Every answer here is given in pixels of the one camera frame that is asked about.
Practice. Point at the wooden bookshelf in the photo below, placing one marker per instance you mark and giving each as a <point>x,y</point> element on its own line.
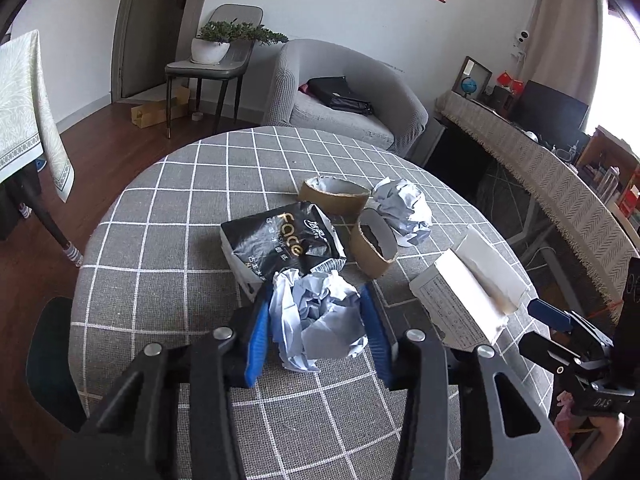
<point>610,170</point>

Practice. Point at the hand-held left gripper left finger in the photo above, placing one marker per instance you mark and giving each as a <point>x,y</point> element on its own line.
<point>257,340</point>

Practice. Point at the brown cardboard tape roll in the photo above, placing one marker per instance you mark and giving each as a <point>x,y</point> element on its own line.
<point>330,202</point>
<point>365,255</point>

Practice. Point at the black computer monitor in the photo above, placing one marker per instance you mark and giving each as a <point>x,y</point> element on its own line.
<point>550,110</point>

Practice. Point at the grey checked tablecloth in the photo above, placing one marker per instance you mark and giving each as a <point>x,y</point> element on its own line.
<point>175,210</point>

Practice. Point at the black leather handbag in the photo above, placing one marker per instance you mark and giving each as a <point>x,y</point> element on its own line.
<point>352,106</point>

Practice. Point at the white cardboard box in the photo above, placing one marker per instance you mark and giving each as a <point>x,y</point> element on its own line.
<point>450,295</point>

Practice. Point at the small red flags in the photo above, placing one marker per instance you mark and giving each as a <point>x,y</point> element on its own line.
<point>507,81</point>

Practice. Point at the grey dining chair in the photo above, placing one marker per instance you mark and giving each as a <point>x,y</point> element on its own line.
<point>235,67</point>

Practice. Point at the grey armchair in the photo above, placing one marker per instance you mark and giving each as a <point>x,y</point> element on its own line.
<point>350,125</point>

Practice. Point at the black plastic packaging bag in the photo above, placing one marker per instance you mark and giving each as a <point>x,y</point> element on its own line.
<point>270,240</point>

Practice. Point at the beige fringed desk cloth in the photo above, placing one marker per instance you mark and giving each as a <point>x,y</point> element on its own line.
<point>550,175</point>

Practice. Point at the person's right forearm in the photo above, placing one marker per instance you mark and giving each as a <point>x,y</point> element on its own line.
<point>610,435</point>

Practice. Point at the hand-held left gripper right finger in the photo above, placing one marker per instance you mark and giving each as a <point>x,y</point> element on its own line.
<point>375,330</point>

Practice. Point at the dark picture frame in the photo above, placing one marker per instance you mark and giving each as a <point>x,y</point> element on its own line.
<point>481,72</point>

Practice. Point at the grey door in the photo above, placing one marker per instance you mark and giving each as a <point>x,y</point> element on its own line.
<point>150,25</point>

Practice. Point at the black flat folder bag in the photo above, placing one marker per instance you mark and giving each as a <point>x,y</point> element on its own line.
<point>327,87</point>

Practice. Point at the beige curtain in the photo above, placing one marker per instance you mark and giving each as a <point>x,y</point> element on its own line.
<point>565,35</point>

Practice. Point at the small blue globe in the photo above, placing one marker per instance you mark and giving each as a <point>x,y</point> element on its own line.
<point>469,86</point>

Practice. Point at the flat brown cardboard box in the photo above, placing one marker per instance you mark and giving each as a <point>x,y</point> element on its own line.
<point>160,110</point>

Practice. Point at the dark table leg with sock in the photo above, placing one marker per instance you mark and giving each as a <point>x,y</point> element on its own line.
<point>55,225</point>

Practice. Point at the white patterned tablecloth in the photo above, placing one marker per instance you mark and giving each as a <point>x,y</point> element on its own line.
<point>25,110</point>

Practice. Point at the pale blue paper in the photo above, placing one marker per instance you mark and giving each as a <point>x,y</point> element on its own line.
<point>320,320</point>
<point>405,210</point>

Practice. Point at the dark teal trash bin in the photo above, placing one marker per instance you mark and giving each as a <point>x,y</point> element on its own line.
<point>50,360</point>

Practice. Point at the potted plant in white pot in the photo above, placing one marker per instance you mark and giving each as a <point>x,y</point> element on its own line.
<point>212,47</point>

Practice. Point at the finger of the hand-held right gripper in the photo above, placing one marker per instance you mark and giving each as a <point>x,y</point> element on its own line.
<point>547,352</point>
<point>547,312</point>

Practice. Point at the white security camera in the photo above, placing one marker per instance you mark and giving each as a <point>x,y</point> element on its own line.
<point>521,39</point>

